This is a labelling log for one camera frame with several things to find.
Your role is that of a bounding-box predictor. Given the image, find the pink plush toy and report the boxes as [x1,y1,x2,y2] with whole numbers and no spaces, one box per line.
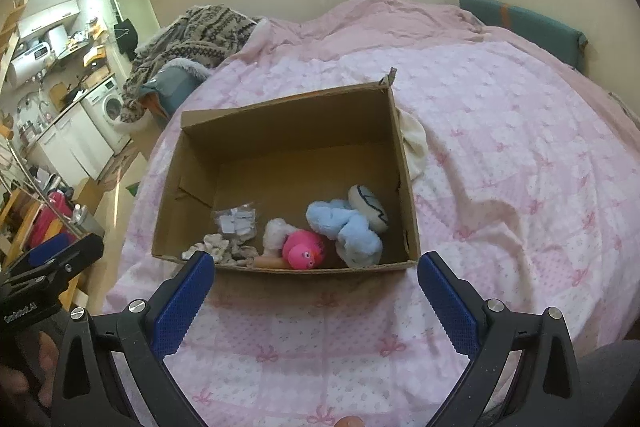
[281,229,327,270]

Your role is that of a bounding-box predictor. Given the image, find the white kitchen cabinet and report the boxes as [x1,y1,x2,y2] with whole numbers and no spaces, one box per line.
[27,102,113,182]

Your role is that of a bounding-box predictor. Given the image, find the white cloth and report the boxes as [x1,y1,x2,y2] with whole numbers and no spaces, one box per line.
[400,109,429,180]

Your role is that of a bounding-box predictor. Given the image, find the brown patterned knitted blanket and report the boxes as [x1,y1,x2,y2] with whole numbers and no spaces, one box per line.
[120,4,266,125]

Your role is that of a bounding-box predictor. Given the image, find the grey trash bin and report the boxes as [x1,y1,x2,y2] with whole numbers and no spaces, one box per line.
[70,204,106,238]

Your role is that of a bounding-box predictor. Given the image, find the white black striped toy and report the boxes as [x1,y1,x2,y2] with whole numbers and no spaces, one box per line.
[348,184,390,233]

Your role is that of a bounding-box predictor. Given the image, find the teal headboard pad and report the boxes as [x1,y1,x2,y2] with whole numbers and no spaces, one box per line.
[459,0,588,72]

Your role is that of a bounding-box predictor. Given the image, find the light blue plush toy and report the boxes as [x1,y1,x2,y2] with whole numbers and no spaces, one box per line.
[306,199,385,267]

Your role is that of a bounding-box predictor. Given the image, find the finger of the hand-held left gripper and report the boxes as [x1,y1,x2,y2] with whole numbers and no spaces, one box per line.
[0,233,106,303]
[25,234,73,268]

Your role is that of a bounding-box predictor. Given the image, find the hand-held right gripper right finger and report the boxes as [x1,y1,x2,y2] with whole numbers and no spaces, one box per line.
[416,250,585,427]

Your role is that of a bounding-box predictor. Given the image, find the teal orange cushion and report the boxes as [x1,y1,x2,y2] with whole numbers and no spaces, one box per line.
[137,59,211,128]

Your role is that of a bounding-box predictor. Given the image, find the pink red bag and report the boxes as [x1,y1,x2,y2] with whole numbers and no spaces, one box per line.
[29,191,74,248]

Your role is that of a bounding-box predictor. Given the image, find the clear plastic bag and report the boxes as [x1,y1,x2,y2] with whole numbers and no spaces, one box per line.
[212,203,257,238]

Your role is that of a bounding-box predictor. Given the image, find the pink patterned bedspread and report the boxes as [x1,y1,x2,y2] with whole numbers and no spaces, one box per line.
[102,0,640,427]

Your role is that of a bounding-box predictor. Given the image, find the white fluffy scrunchie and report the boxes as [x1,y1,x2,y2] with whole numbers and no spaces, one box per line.
[261,218,297,258]

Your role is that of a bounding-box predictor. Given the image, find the white washing machine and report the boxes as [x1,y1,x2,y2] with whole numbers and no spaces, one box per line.
[80,77,133,152]

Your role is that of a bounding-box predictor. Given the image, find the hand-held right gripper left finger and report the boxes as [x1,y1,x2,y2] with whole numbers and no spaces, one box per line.
[50,251,217,427]

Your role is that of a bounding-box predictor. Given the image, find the black hanging garment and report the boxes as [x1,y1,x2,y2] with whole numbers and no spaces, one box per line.
[114,19,139,60]

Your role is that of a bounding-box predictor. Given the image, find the grey trousers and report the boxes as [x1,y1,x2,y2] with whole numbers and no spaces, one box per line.
[575,339,640,427]

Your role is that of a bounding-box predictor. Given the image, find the white water heater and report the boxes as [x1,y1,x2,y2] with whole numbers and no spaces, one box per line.
[10,42,52,85]

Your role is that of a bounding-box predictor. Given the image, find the brown cardboard box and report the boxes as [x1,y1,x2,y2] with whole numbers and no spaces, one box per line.
[151,68,422,275]

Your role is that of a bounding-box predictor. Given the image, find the grey lace scrunchie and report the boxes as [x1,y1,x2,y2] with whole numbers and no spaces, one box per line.
[181,233,260,269]

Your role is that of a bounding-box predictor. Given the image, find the person's left hand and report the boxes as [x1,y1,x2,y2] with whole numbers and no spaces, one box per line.
[36,332,60,410]

